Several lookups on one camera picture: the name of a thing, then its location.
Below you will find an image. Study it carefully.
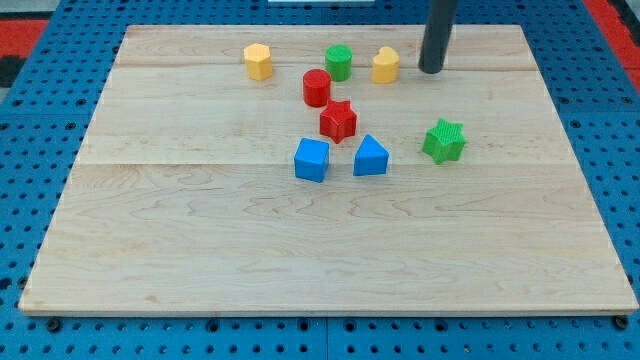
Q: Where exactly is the blue cube block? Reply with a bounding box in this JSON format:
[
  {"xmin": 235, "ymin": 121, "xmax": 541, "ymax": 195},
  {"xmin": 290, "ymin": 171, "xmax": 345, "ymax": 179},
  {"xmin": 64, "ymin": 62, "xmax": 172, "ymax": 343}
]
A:
[{"xmin": 294, "ymin": 138, "xmax": 330, "ymax": 183}]

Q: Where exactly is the blue triangle block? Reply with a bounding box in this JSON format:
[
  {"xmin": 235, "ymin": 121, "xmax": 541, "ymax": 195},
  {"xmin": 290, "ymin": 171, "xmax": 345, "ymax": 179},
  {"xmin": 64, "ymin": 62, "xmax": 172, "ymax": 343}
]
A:
[{"xmin": 353, "ymin": 135, "xmax": 389, "ymax": 176}]

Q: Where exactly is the red star block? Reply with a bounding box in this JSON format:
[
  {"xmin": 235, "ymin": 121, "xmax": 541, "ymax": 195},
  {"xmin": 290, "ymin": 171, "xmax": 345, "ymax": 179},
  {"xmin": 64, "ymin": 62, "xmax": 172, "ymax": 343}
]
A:
[{"xmin": 319, "ymin": 99, "xmax": 357, "ymax": 144}]

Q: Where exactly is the light wooden board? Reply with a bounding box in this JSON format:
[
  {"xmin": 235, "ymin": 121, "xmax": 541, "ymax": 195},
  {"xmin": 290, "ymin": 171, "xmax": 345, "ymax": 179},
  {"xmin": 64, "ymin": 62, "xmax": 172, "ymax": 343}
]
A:
[{"xmin": 19, "ymin": 25, "xmax": 638, "ymax": 317}]

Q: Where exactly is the red cylinder block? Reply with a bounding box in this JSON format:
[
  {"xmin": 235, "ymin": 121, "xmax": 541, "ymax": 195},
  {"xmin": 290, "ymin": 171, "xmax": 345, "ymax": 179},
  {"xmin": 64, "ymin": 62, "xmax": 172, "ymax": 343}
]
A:
[{"xmin": 302, "ymin": 69, "xmax": 331, "ymax": 108}]

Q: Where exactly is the green cylinder block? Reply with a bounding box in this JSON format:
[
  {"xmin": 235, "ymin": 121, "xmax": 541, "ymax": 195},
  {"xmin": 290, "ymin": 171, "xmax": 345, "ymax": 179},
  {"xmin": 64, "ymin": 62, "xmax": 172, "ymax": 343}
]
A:
[{"xmin": 325, "ymin": 44, "xmax": 352, "ymax": 82}]

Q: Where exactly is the green star block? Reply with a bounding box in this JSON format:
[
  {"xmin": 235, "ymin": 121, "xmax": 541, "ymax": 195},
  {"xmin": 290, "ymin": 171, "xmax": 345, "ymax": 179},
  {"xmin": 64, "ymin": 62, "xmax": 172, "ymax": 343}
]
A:
[{"xmin": 422, "ymin": 118, "xmax": 466, "ymax": 164}]

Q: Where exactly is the yellow heart block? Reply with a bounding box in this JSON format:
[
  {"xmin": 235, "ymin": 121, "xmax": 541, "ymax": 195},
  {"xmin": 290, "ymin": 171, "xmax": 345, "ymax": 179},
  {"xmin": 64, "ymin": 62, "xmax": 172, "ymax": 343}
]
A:
[{"xmin": 371, "ymin": 46, "xmax": 400, "ymax": 84}]

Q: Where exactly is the yellow hexagon block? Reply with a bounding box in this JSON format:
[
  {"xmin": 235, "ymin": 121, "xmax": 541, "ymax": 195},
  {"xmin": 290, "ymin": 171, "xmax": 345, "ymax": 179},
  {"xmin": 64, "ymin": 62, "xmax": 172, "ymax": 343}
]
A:
[{"xmin": 243, "ymin": 43, "xmax": 273, "ymax": 81}]

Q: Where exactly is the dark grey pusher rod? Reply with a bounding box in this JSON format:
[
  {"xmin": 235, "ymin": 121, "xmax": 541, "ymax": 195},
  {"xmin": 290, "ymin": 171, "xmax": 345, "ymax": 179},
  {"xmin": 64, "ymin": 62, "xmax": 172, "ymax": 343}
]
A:
[{"xmin": 418, "ymin": 0, "xmax": 459, "ymax": 74}]

